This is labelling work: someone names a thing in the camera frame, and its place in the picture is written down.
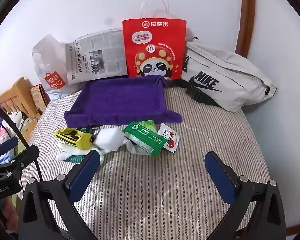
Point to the brown wooden door frame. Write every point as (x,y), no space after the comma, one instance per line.
(247,17)

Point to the green packet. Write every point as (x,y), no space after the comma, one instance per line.
(145,140)

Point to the beige waist bag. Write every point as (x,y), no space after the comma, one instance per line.
(227,67)

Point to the brown patterned box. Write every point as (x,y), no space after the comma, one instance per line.
(38,96)

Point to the teal striped cloth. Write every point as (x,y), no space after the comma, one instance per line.
(76,159)

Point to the white paper towel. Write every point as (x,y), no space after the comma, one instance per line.
(137,150)

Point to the white sponge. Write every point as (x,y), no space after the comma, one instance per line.
(107,138)

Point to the white sock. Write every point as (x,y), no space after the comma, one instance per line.
(65,153)

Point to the white red sachet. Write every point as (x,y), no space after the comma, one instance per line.
(168,137)

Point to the green tissue pack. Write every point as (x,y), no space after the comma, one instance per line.
(147,125)

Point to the folded newspaper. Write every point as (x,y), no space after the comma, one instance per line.
(95,55)

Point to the striped quilt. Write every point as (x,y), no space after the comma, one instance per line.
(152,192)

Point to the white plastic shopping bag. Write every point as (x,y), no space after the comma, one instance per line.
(47,62)

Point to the red panda print paper bag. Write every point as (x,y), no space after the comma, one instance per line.
(152,45)

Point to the purple towel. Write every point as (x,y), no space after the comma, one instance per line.
(120,100)

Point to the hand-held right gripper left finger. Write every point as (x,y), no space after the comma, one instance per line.
(86,175)

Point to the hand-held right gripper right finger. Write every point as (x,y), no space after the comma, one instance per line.
(220,177)

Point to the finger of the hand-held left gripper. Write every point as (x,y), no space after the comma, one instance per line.
(7,143)
(27,153)

